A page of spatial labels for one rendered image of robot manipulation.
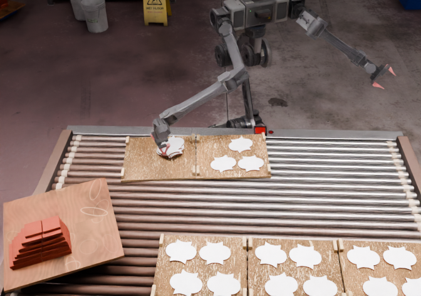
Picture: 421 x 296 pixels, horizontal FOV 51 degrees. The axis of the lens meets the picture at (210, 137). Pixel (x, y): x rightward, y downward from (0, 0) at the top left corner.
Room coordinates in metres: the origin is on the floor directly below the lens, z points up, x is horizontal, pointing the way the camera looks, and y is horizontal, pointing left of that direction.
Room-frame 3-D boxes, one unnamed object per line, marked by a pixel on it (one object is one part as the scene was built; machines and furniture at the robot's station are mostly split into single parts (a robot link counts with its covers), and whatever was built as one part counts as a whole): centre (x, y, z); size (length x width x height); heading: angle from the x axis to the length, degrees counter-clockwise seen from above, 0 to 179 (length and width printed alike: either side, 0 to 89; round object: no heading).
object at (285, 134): (2.07, -0.13, 0.89); 2.08 x 0.08 x 0.06; 86
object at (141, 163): (1.85, 0.29, 0.93); 0.41 x 0.35 x 0.02; 91
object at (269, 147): (1.95, -0.12, 0.90); 1.95 x 0.05 x 0.05; 86
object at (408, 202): (1.55, -0.10, 0.90); 1.95 x 0.05 x 0.05; 86
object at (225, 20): (2.43, -0.11, 1.45); 0.09 x 0.08 x 0.12; 109
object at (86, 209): (1.28, 0.71, 1.03); 0.50 x 0.50 x 0.02; 19
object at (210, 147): (1.85, -0.12, 0.93); 0.41 x 0.35 x 0.02; 90
